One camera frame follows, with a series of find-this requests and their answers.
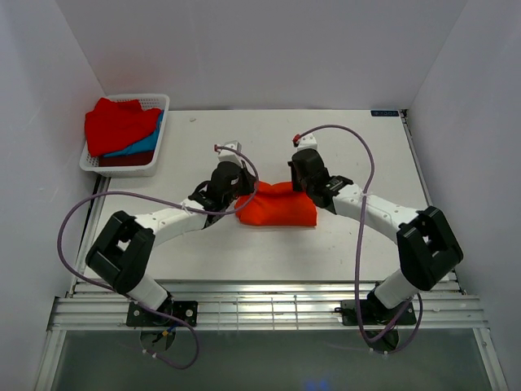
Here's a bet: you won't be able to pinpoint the red t shirt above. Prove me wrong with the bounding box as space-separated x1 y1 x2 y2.
84 98 162 157

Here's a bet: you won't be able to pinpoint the blue t shirt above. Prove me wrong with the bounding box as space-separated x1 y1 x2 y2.
104 111 164 158

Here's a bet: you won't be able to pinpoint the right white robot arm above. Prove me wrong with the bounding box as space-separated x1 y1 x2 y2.
288 148 463 323

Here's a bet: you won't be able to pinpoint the white plastic basket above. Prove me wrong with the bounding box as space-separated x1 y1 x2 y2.
79 94 170 178

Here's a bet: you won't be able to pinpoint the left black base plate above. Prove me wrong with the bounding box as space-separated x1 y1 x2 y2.
125 300 199 327

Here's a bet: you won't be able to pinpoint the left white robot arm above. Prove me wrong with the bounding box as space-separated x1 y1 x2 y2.
85 161 256 326

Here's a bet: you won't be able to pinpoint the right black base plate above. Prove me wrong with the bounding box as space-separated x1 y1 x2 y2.
340 298 418 327

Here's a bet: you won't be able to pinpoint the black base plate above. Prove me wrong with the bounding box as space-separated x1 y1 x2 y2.
340 298 418 327
125 300 199 327

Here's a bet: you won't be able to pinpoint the dark maroon t shirt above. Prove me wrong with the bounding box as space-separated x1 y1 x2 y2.
98 151 154 167

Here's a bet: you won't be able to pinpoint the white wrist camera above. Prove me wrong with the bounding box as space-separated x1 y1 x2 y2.
214 141 242 166
292 133 317 152

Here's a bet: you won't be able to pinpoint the orange t shirt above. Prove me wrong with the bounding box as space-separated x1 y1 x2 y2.
235 182 317 227

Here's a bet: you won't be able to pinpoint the aluminium frame rails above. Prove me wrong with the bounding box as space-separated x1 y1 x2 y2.
48 277 488 332

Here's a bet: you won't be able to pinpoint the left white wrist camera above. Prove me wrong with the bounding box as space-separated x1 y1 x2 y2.
214 141 242 166

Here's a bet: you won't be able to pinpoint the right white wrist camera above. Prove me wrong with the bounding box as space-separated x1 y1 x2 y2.
292 133 317 152

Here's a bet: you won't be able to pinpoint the blue table label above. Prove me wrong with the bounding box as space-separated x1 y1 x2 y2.
370 110 401 117

